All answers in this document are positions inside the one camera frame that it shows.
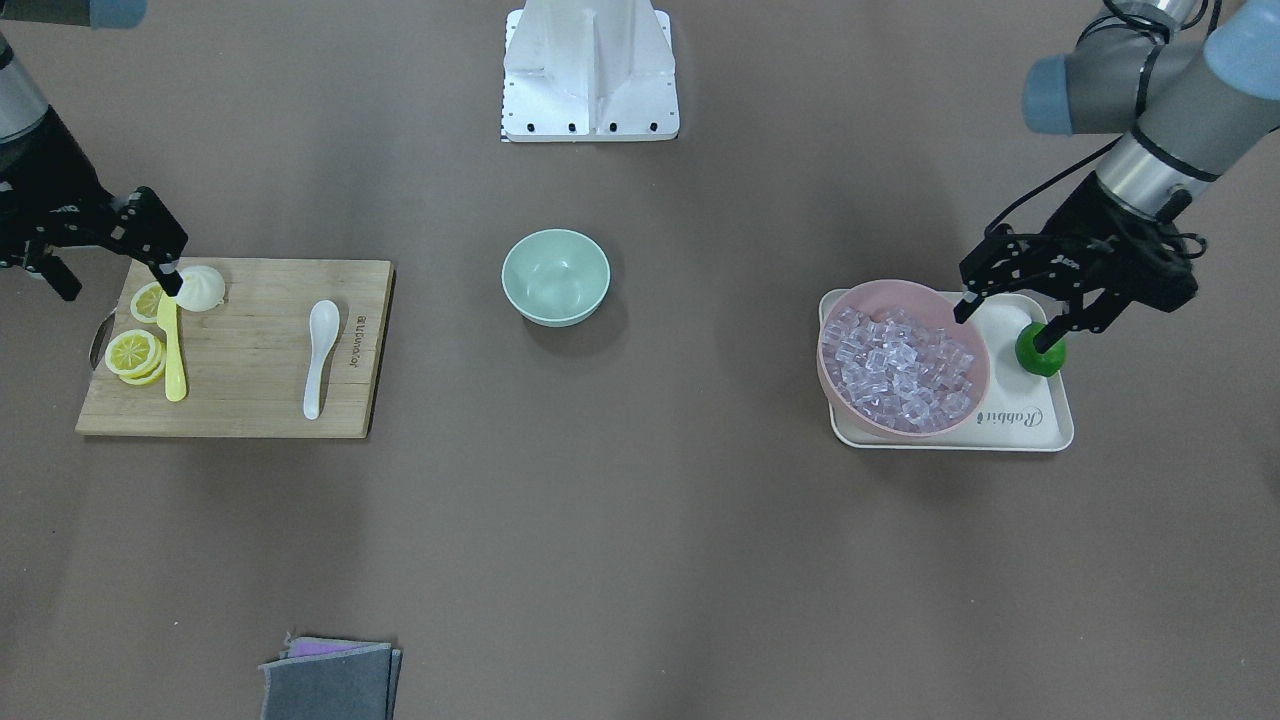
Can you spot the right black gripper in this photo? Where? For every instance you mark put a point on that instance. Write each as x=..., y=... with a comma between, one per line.
x=48, y=180

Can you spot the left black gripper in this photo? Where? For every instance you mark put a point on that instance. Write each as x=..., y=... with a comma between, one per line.
x=1092, y=217

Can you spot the pink bowl of ice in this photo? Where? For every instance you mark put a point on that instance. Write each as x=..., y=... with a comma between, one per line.
x=893, y=362

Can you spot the white ceramic spoon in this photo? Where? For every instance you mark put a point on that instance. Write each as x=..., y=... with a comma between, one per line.
x=323, y=330

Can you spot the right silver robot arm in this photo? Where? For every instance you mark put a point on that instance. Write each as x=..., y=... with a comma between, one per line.
x=23, y=104

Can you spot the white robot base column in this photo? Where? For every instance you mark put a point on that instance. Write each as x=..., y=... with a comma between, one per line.
x=589, y=71

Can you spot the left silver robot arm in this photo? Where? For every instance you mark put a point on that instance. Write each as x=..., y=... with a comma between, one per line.
x=1182, y=115

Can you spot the mint green bowl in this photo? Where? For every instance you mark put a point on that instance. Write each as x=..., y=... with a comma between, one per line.
x=556, y=277

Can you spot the lemon slice near bun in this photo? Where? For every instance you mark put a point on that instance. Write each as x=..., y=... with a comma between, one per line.
x=146, y=301

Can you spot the green lime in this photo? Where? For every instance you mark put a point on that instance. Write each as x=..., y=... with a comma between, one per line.
x=1046, y=364

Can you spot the yellow plastic knife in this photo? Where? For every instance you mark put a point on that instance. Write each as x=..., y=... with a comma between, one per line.
x=168, y=319

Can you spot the lemon slice stack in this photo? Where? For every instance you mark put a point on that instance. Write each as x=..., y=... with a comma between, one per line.
x=136, y=358

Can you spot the bamboo cutting board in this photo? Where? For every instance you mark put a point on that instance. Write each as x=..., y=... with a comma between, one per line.
x=247, y=359

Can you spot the grey folded cloth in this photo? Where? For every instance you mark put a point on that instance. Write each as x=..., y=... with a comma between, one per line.
x=331, y=678

